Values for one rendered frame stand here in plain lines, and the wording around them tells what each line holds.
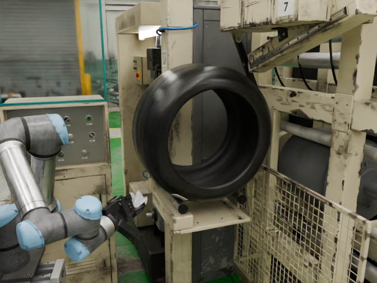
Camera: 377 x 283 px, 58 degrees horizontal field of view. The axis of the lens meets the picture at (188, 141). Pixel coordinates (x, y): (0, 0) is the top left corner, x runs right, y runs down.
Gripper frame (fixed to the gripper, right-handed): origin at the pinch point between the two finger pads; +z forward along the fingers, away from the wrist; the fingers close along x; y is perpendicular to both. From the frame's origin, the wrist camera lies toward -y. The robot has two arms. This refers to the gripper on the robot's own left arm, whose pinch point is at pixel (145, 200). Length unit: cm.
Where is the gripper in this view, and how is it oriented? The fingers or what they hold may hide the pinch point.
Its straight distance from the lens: 131.1
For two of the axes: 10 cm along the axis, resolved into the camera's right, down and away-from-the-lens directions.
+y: -3.6, -9.2, -1.8
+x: -8.0, 2.1, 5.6
